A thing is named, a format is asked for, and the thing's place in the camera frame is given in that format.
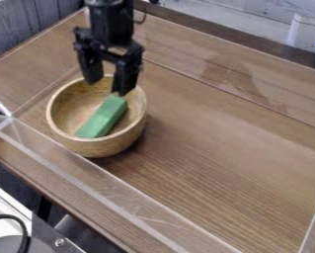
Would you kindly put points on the grey metal bracket with screw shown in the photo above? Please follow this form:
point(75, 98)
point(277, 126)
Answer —
point(47, 240)

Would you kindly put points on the green rectangular block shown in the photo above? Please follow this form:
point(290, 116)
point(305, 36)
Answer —
point(104, 118)

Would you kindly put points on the white container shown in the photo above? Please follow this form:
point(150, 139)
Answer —
point(301, 35)

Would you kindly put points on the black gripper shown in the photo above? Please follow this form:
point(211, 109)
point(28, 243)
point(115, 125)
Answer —
point(107, 41)

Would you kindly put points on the clear acrylic front wall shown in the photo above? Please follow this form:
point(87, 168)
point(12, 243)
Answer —
point(115, 209)

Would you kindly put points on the brown wooden bowl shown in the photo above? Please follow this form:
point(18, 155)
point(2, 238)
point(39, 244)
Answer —
point(74, 102)

